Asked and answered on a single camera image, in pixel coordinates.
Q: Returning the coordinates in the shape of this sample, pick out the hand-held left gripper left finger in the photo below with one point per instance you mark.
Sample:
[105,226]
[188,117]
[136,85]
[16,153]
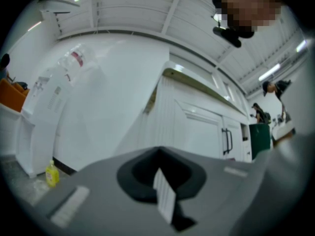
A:
[103,200]

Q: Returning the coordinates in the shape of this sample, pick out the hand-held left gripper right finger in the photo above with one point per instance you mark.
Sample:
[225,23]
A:
[221,193]

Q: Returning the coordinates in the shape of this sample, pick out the white vanity cabinet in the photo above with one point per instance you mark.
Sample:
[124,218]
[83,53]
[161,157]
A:
[165,122]

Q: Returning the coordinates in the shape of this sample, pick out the yellow plastic bottle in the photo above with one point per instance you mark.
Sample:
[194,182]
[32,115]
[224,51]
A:
[52,176]

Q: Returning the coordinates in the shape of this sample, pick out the dark green bin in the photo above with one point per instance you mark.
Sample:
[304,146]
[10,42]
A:
[259,141]

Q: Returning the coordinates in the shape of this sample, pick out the white water dispenser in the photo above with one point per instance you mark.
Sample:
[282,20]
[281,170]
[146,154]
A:
[49,122]

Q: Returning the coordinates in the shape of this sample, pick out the orange chair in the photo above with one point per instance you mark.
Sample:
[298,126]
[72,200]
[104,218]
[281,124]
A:
[12,97]

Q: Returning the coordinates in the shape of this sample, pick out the clear water dispenser bottle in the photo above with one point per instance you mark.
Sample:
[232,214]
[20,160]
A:
[78,56]

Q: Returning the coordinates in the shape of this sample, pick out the person's head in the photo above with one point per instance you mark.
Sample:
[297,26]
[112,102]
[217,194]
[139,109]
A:
[248,8]

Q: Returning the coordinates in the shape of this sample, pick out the black head camera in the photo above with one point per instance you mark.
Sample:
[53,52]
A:
[227,37]

